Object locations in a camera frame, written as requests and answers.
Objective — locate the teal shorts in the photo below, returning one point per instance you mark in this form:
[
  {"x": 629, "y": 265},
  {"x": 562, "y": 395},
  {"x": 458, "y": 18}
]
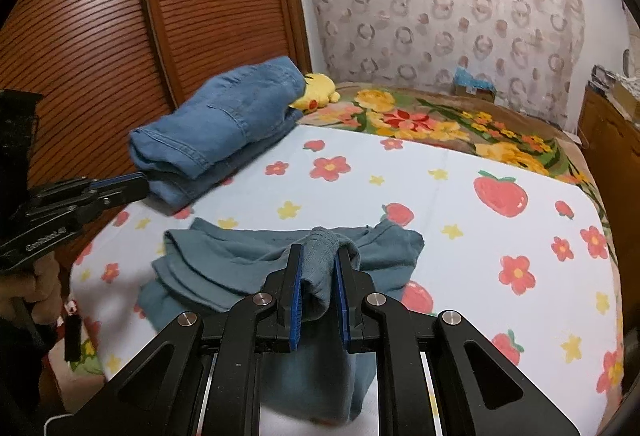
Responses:
[{"x": 225, "y": 266}]

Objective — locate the white flower-print bed sheet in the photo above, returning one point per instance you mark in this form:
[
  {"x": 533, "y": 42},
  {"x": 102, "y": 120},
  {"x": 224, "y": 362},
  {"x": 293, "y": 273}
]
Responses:
[{"x": 450, "y": 226}]

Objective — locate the brown floral blanket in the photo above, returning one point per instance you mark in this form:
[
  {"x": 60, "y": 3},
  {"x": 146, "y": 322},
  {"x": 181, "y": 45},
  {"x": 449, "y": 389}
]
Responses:
[{"x": 450, "y": 126}]

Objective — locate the small cardboard box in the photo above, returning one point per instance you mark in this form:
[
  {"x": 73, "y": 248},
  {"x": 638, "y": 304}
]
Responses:
[{"x": 480, "y": 92}]

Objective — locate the wooden cabinet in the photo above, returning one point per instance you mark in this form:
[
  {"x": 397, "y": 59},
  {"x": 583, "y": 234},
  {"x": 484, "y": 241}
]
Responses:
[{"x": 610, "y": 131}]

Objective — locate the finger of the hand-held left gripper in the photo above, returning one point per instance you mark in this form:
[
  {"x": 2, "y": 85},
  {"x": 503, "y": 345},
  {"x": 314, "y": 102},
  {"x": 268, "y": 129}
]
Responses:
[
  {"x": 75, "y": 216},
  {"x": 120, "y": 182}
]

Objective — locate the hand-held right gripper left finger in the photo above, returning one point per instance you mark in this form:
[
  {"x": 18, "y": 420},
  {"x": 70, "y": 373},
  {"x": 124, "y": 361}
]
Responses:
[{"x": 295, "y": 296}]

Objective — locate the wooden louvered wardrobe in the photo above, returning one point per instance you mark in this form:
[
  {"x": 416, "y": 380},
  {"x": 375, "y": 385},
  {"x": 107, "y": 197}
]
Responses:
[{"x": 150, "y": 16}]

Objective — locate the open cardboard box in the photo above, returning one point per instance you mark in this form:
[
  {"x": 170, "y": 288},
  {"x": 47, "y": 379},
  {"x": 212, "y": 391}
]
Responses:
[{"x": 627, "y": 94}]

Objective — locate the yellow plush toy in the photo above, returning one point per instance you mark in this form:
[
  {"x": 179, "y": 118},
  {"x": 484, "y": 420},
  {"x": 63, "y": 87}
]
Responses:
[{"x": 317, "y": 91}]

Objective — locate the folded blue jeans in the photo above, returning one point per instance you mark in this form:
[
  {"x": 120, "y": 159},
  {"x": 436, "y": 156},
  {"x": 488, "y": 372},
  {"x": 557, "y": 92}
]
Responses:
[{"x": 225, "y": 126}]

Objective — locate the person's left hand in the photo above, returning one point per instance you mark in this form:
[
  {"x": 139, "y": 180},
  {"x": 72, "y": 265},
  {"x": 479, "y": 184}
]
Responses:
[{"x": 45, "y": 286}]

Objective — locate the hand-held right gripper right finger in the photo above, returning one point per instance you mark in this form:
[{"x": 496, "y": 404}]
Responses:
[{"x": 344, "y": 296}]

